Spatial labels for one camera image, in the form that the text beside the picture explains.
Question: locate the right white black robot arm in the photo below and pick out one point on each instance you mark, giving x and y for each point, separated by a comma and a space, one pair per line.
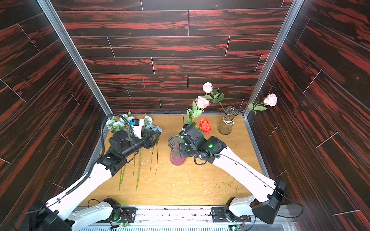
266, 194

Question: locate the red pink white rose bouquet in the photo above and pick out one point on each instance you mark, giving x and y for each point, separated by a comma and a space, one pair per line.
197, 109

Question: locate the white rose spray stem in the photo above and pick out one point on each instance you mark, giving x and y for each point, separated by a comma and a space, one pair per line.
131, 164

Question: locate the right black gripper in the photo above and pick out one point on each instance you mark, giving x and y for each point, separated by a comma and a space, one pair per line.
183, 148

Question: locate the light blue carnation stem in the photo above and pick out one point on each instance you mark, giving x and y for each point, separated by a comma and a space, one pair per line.
150, 128
157, 150

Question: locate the purple glass vase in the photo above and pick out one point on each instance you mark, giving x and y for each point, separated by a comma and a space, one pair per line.
174, 144

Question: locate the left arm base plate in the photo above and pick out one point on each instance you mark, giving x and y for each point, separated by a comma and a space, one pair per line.
123, 215

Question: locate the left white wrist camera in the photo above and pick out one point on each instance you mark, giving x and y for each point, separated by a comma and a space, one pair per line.
137, 125

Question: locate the aluminium front rail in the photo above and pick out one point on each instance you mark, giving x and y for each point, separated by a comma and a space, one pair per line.
190, 218

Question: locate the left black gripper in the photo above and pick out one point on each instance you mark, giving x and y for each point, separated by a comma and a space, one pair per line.
149, 143

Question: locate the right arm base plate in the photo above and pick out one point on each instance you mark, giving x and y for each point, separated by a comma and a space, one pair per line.
218, 214

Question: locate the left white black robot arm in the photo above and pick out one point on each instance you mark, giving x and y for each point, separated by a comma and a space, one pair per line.
57, 214

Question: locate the clear glass vase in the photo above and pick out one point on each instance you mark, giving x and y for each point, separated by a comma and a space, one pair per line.
226, 125

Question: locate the blue white flower spray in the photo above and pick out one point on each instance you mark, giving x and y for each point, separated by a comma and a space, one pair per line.
147, 121

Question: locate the pink rose stem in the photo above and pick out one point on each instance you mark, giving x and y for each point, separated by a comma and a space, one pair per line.
212, 94
269, 101

